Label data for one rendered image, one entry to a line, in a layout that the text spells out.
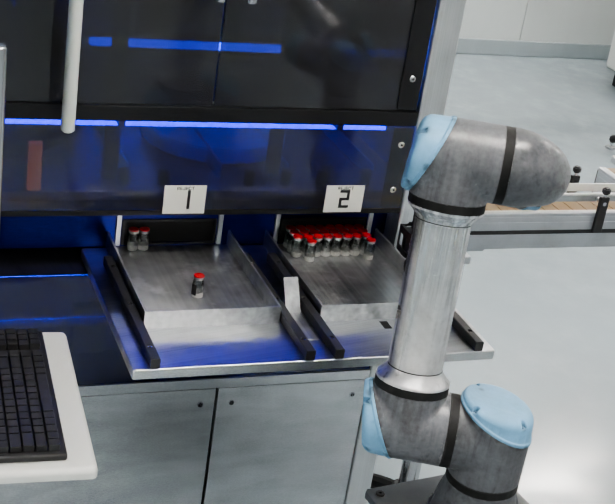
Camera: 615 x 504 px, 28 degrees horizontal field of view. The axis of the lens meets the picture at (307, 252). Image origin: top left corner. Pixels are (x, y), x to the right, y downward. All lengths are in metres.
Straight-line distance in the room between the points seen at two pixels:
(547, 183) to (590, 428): 2.26
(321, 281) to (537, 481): 1.36
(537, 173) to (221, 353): 0.70
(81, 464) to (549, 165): 0.86
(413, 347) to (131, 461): 1.02
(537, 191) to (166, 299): 0.84
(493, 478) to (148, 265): 0.89
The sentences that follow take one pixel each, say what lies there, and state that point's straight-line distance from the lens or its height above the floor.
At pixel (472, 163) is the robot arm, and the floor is 1.39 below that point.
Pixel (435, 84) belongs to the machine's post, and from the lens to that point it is 2.58.
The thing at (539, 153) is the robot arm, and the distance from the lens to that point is 1.83.
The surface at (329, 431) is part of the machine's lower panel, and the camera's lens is 2.88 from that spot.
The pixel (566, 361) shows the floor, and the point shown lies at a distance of 4.39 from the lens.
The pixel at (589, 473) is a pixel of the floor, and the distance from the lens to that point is 3.81.
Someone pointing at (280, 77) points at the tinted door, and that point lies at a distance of 2.45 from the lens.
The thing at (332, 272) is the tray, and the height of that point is 0.88.
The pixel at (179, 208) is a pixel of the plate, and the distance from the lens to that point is 2.48.
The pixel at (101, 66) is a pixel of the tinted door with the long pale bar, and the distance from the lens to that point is 2.35.
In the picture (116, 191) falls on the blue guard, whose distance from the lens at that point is 2.44.
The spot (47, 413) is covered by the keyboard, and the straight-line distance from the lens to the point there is 2.12.
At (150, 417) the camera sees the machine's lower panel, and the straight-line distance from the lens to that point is 2.71.
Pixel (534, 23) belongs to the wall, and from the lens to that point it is 8.20.
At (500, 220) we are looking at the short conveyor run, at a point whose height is 0.92.
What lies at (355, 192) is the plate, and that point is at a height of 1.03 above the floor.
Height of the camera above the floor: 1.97
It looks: 24 degrees down
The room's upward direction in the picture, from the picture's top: 9 degrees clockwise
